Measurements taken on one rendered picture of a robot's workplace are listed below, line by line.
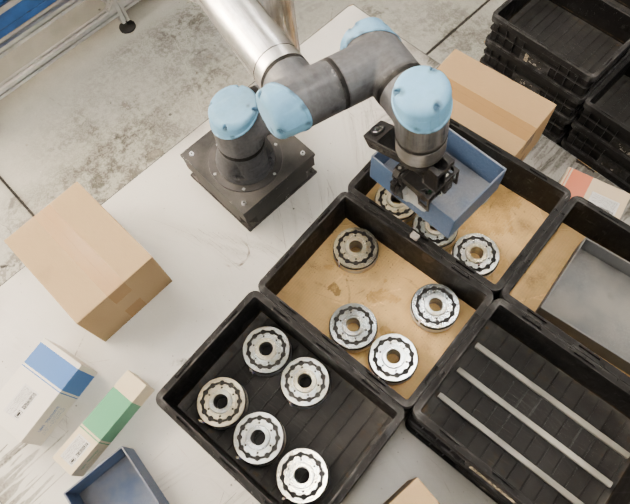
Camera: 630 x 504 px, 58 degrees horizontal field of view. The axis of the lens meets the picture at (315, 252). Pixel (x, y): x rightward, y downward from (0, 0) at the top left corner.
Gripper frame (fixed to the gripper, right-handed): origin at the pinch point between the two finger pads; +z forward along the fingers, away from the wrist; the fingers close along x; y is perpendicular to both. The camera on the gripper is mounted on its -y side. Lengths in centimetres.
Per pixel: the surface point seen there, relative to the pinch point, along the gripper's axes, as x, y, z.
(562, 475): -15, 55, 27
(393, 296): -12.3, 6.4, 27.4
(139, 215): -43, -60, 37
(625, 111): 98, 6, 88
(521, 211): 23.8, 12.4, 32.4
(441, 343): -12.6, 20.9, 27.4
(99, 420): -79, -20, 26
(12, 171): -76, -163, 103
